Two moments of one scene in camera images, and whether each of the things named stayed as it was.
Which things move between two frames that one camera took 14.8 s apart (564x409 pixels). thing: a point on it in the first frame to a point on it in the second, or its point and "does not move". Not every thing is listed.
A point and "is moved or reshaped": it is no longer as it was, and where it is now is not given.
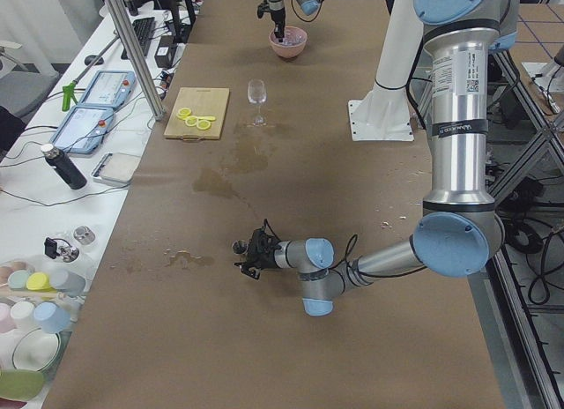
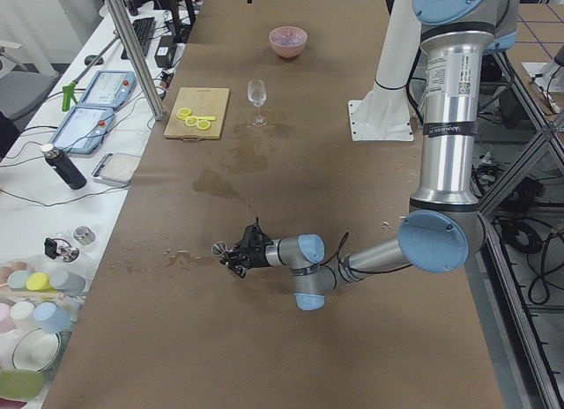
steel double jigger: [240, 247] is moved or reshaped
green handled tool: [69, 88] does not move
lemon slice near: [203, 124] does not move
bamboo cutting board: [203, 102] does not move
